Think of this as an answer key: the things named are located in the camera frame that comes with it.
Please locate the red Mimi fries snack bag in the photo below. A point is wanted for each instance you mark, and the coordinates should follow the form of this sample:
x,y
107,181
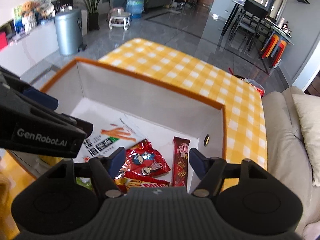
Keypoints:
x,y
129,180

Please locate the beige sofa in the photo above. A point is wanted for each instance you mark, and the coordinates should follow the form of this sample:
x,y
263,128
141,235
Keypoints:
x,y
288,160

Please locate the black dining chair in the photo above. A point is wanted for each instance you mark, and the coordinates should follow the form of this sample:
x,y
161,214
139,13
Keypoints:
x,y
250,19

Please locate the potted long-leaf plant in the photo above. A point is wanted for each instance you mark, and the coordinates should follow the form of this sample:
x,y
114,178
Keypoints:
x,y
92,5

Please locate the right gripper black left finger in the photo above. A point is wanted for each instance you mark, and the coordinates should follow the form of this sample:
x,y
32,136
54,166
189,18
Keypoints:
x,y
103,172

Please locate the small white stool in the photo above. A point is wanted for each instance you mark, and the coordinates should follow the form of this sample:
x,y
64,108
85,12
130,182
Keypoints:
x,y
118,17

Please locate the orange cardboard storage box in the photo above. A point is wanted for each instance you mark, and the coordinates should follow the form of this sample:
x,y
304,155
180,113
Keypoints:
x,y
94,92

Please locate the dark red chocolate bar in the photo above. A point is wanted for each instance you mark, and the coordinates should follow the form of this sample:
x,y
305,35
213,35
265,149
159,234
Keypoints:
x,y
180,162

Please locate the cream cushion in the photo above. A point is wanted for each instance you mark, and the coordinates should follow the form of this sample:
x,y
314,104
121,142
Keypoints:
x,y
307,107

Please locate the yellow checkered tablecloth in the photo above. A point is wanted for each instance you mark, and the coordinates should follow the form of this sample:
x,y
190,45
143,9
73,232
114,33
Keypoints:
x,y
245,121

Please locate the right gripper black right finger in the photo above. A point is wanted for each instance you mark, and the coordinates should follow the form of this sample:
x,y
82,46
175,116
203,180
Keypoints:
x,y
210,172

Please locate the white noodle snack bag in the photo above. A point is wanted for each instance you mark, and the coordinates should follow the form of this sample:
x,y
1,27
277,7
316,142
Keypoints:
x,y
108,137

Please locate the red bag on floor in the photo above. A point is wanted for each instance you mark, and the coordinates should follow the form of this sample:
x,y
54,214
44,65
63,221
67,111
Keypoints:
x,y
256,85

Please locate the grey metal trash can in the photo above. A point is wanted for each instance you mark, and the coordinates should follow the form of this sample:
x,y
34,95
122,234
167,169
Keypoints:
x,y
68,26

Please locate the blue water jug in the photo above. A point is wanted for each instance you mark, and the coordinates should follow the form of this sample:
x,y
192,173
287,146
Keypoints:
x,y
135,8

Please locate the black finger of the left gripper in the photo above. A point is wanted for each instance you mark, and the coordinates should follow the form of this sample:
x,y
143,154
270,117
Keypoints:
x,y
14,82
27,119

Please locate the stacked red orange stools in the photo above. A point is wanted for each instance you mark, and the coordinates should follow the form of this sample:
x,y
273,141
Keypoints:
x,y
274,49

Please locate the red cartoon snack bag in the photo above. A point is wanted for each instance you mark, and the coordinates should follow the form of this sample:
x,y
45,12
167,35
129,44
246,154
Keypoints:
x,y
143,160

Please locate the dining table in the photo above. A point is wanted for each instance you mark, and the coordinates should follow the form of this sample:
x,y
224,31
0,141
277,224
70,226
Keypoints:
x,y
267,26

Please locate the green snack packet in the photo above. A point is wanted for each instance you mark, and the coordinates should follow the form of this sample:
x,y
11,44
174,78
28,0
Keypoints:
x,y
85,182

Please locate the red box on console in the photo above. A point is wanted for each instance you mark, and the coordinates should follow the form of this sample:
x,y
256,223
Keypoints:
x,y
3,40

